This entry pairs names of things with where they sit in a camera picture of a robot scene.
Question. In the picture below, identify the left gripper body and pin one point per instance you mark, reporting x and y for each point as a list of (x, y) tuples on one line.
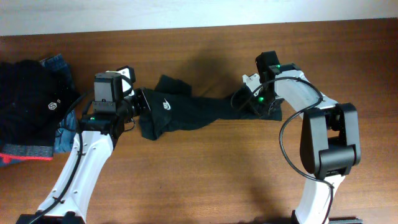
[(144, 100)]

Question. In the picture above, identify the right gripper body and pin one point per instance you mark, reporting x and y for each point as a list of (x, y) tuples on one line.
[(262, 103)]

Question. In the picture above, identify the dark green Nike t-shirt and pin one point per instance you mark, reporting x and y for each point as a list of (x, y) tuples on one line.
[(173, 107)]

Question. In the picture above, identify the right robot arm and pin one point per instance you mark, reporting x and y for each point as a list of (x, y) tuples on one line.
[(329, 142)]

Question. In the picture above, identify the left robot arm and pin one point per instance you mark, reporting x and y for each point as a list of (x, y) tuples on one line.
[(116, 103)]

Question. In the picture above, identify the blue denim jeans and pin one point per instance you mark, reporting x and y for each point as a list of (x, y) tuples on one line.
[(66, 129)]

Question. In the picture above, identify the black folded garment with logo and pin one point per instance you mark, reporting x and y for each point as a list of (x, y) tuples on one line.
[(34, 100)]

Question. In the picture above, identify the grey garment with red stripe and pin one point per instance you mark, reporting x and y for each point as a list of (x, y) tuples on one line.
[(12, 153)]

